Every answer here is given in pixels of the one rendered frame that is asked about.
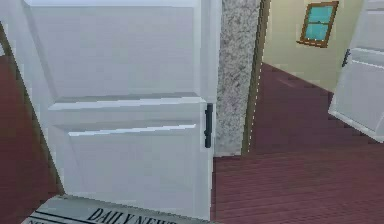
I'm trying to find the black door handle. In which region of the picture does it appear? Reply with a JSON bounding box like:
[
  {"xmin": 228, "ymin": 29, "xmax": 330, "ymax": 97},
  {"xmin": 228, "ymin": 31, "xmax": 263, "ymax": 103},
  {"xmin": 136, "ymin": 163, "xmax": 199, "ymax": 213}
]
[
  {"xmin": 203, "ymin": 103, "xmax": 214, "ymax": 149},
  {"xmin": 341, "ymin": 48, "xmax": 351, "ymax": 69}
]

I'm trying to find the grey printed newspaper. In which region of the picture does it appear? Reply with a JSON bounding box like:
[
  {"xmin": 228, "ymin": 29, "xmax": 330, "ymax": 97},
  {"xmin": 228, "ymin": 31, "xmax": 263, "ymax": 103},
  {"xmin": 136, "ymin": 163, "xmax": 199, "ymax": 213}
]
[{"xmin": 20, "ymin": 194, "xmax": 214, "ymax": 224}]

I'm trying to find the wooden framed window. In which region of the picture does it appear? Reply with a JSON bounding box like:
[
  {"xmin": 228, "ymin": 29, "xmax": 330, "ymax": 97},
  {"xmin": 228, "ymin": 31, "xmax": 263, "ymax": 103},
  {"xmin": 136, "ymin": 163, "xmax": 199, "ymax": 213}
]
[{"xmin": 296, "ymin": 0, "xmax": 340, "ymax": 49}]

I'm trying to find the white panelled room door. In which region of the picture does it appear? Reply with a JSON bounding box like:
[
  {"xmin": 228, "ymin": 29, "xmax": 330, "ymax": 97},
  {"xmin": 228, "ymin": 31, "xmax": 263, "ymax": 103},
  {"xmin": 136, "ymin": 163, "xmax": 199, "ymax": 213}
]
[
  {"xmin": 327, "ymin": 0, "xmax": 384, "ymax": 144},
  {"xmin": 0, "ymin": 0, "xmax": 224, "ymax": 222}
]

